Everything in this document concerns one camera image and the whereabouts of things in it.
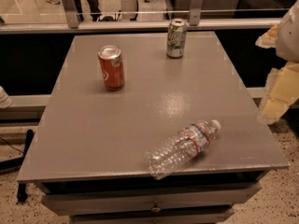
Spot white green soda can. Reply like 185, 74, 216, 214
166, 18, 187, 58

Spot round metal drawer knob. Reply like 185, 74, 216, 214
150, 204, 162, 213

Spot clear plastic water bottle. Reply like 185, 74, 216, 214
145, 119, 221, 180

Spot person in dark trousers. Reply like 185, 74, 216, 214
74, 0, 101, 21

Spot white object at left edge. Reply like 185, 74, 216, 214
0, 86, 13, 108

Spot black stand leg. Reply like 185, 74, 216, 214
0, 128, 36, 203

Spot grey cabinet with drawers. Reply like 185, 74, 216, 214
18, 32, 288, 224

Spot orange soda can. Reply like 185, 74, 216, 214
98, 45, 124, 91

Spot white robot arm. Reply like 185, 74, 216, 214
255, 1, 299, 124

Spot metal glass railing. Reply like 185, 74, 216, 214
0, 0, 296, 34

